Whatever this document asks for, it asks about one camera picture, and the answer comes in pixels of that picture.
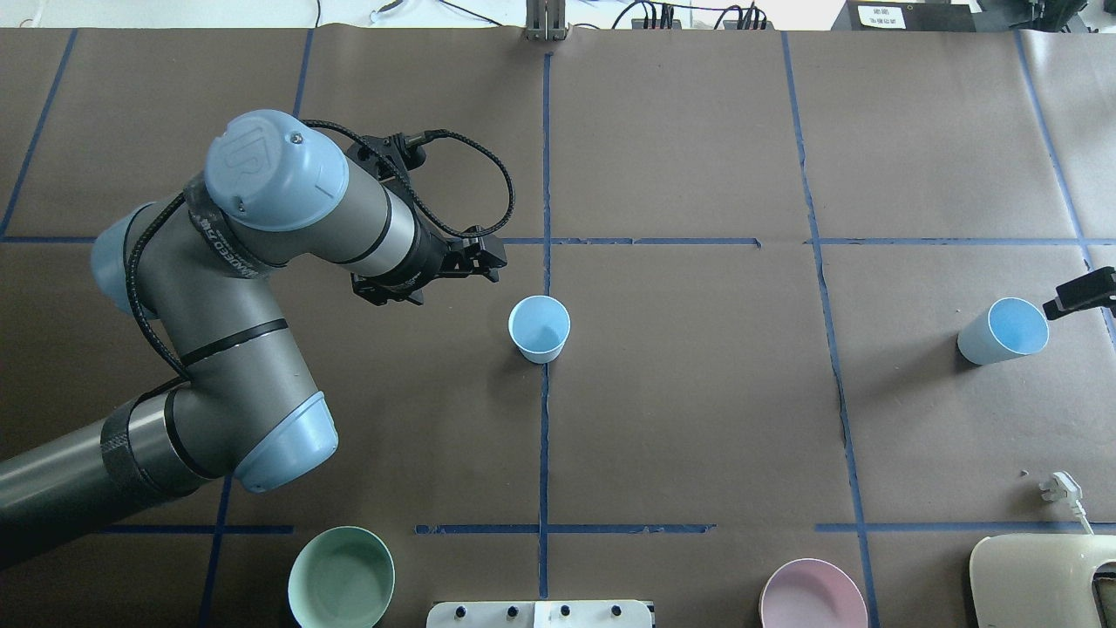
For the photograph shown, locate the pink bowl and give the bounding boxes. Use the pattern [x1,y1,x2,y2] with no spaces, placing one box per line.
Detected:
[758,559,869,627]

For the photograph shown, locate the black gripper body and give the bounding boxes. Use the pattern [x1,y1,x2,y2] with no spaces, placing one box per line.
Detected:
[350,229,462,306]

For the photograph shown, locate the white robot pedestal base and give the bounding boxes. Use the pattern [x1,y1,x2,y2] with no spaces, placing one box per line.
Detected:
[425,599,657,627]

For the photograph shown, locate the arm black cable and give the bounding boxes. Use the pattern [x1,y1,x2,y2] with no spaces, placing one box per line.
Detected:
[126,119,517,381]

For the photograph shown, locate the cream toaster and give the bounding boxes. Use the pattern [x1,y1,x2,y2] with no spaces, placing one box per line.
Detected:
[969,533,1115,627]

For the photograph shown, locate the green bowl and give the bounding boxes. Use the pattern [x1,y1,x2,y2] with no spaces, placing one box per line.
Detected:
[287,526,396,627]

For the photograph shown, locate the blue cup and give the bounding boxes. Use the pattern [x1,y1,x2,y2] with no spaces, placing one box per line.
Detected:
[956,297,1050,366]
[507,294,571,365]

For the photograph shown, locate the black box on desk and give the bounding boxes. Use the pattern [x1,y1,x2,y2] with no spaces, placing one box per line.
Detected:
[830,1,977,32]

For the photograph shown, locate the aluminium frame post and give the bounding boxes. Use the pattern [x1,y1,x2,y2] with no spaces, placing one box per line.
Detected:
[523,0,569,41]

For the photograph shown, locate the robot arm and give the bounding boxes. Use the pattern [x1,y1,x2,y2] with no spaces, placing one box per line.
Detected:
[1,110,514,569]

